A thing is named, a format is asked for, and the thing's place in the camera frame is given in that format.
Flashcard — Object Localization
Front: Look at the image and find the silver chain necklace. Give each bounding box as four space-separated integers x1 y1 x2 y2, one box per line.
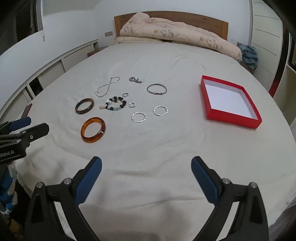
95 76 120 98

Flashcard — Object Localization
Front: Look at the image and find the amber orange bangle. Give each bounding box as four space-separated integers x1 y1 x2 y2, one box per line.
80 117 106 143

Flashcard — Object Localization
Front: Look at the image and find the twisted silver hoop earring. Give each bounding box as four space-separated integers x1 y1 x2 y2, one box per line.
153 105 168 117

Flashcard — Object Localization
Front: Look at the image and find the red shallow box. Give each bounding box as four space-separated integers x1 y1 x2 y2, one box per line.
200 75 262 129

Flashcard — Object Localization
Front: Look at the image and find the dark brown bangle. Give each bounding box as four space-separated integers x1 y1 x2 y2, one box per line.
75 98 94 115

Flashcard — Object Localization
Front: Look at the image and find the wooden nightstand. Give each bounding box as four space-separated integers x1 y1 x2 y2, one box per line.
236 42 258 75

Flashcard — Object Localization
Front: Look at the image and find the blue crumpled cloth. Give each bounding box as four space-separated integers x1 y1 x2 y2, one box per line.
238 44 259 70

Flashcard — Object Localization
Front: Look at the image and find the white wardrobe shelving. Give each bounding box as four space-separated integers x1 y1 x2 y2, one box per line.
250 1 295 129

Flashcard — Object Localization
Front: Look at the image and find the beaded charm bracelet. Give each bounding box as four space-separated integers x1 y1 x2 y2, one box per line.
99 96 127 112

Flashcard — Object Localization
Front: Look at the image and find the thin silver bangle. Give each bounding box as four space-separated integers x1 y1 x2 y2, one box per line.
147 83 167 95

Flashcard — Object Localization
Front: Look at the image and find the beige floral duvet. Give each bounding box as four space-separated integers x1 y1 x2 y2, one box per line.
114 12 242 62

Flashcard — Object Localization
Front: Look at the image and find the white low cabinet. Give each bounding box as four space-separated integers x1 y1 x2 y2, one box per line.
1 39 99 123

